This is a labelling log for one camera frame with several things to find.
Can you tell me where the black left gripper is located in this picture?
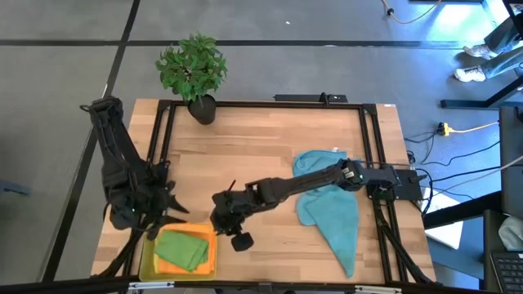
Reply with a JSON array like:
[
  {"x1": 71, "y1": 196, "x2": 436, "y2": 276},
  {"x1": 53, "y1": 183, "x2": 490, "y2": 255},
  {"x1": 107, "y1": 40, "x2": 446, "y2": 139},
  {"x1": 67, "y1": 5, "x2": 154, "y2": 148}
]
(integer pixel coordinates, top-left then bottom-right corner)
[{"x1": 134, "y1": 181, "x2": 190, "y2": 241}]

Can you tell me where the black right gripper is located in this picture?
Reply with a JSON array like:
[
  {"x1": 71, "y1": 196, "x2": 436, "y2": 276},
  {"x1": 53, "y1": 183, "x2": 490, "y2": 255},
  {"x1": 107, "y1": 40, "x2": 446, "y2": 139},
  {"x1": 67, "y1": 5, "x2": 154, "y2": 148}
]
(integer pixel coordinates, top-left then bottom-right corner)
[{"x1": 210, "y1": 189, "x2": 262, "y2": 252}]

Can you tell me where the green microfiber towel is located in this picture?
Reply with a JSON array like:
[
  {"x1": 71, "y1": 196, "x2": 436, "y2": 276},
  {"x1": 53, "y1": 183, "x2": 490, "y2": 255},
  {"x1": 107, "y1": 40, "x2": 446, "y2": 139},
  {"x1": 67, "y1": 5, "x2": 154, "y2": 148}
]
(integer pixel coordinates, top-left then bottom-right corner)
[{"x1": 154, "y1": 229, "x2": 210, "y2": 273}]

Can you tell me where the orange microfiber towel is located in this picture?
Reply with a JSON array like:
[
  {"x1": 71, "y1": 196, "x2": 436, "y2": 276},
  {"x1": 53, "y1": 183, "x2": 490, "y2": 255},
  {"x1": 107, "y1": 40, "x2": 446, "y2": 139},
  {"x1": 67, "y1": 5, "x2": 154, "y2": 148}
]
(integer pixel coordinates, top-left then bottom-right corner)
[{"x1": 154, "y1": 222, "x2": 217, "y2": 276}]

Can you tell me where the yellow plastic bin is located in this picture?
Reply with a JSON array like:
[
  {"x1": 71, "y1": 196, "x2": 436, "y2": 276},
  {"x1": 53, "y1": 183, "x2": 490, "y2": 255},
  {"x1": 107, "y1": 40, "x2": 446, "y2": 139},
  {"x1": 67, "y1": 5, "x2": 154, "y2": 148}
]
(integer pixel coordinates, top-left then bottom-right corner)
[{"x1": 137, "y1": 222, "x2": 220, "y2": 282}]

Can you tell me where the potted green plant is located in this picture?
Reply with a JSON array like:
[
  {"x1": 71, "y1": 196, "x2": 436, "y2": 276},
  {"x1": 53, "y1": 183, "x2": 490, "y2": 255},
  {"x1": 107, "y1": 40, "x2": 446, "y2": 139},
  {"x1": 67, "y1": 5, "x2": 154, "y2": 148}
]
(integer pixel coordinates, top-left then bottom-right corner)
[{"x1": 154, "y1": 32, "x2": 229, "y2": 126}]

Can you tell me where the white flat box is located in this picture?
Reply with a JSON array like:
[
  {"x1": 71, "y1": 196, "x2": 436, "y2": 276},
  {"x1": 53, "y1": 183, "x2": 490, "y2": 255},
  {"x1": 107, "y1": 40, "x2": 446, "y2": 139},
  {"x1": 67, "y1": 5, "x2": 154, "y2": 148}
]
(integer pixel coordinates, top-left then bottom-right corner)
[{"x1": 423, "y1": 187, "x2": 465, "y2": 251}]

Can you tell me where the person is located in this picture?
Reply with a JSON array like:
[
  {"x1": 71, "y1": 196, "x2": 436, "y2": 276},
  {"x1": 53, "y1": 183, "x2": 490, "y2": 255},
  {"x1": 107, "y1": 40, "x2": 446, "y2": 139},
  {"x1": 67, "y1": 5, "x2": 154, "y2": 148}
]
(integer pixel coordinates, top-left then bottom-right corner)
[{"x1": 452, "y1": 16, "x2": 523, "y2": 83}]

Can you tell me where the grey cloth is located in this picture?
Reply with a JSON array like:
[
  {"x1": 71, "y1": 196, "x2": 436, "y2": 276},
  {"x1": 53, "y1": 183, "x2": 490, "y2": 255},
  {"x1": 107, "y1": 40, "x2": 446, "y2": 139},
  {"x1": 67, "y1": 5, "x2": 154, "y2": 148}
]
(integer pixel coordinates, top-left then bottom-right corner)
[{"x1": 498, "y1": 215, "x2": 523, "y2": 252}]

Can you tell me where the black keyboard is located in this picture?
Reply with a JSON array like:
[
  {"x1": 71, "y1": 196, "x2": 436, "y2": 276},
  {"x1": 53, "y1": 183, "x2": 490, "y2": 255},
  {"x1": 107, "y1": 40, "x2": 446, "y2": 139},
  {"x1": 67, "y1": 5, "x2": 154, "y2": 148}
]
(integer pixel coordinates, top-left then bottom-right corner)
[{"x1": 489, "y1": 249, "x2": 523, "y2": 293}]

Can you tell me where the black desk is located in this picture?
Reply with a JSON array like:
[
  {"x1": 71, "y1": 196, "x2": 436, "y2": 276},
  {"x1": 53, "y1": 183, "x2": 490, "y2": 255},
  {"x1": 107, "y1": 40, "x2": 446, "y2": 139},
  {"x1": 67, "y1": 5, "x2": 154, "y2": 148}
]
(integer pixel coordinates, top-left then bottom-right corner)
[{"x1": 422, "y1": 105, "x2": 523, "y2": 294}]

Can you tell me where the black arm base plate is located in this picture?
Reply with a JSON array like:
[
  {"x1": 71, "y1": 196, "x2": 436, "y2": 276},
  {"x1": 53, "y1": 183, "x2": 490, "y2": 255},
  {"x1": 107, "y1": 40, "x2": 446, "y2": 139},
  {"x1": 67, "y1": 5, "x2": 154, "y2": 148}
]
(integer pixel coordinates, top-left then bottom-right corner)
[
  {"x1": 364, "y1": 169, "x2": 424, "y2": 201},
  {"x1": 109, "y1": 170, "x2": 165, "y2": 196}
]

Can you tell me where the silver aluminium bracket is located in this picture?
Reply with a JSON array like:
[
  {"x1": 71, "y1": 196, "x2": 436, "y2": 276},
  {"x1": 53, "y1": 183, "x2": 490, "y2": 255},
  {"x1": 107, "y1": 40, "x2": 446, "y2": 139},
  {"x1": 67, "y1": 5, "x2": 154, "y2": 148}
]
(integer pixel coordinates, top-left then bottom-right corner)
[
  {"x1": 127, "y1": 280, "x2": 176, "y2": 291},
  {"x1": 354, "y1": 284, "x2": 404, "y2": 294}
]

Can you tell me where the black table frame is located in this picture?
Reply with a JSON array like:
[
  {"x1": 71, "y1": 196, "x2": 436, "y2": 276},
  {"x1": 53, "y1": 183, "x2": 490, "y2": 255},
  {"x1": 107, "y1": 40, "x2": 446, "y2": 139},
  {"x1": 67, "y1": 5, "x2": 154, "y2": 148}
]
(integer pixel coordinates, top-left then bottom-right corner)
[{"x1": 92, "y1": 99, "x2": 440, "y2": 287}]

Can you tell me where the black bar bracket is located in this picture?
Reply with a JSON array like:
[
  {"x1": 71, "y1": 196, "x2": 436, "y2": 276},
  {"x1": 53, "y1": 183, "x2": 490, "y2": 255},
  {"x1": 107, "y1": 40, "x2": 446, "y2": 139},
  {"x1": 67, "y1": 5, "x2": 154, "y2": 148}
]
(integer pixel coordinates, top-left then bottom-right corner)
[{"x1": 273, "y1": 92, "x2": 349, "y2": 104}]

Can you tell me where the yellow extension cord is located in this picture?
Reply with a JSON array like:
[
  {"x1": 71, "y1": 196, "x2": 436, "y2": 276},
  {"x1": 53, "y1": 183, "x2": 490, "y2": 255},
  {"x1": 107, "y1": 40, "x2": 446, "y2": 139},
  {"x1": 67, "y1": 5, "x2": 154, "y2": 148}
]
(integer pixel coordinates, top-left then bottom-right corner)
[{"x1": 436, "y1": 120, "x2": 500, "y2": 138}]

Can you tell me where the black desk frame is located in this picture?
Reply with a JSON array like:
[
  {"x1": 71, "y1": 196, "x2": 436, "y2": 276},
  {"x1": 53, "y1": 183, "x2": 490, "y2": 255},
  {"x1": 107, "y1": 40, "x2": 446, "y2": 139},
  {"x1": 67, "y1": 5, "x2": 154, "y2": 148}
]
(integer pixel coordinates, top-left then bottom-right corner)
[{"x1": 440, "y1": 0, "x2": 523, "y2": 110}]

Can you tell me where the tan floor cable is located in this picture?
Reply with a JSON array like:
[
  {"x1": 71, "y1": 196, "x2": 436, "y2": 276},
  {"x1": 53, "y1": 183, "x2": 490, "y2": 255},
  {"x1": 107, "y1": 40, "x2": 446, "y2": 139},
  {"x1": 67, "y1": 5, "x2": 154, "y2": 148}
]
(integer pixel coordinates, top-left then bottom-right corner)
[{"x1": 381, "y1": 0, "x2": 443, "y2": 25}]

